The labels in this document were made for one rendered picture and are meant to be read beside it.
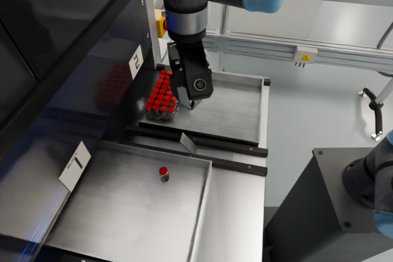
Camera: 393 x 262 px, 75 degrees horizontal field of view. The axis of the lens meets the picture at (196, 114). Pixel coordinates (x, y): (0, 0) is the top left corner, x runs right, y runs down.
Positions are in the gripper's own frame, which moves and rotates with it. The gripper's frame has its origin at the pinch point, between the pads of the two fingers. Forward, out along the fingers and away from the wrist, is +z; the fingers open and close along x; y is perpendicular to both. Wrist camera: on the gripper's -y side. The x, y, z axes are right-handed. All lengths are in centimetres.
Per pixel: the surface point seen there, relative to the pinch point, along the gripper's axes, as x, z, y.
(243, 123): -16.2, 14.7, 3.5
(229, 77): -17.6, 12.6, 21.8
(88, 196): 28.0, 14.5, -9.4
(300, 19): -116, 62, 128
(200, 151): -1.5, 14.6, -3.3
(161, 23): 1.7, 0.9, 41.0
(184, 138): 2.5, 9.9, -1.3
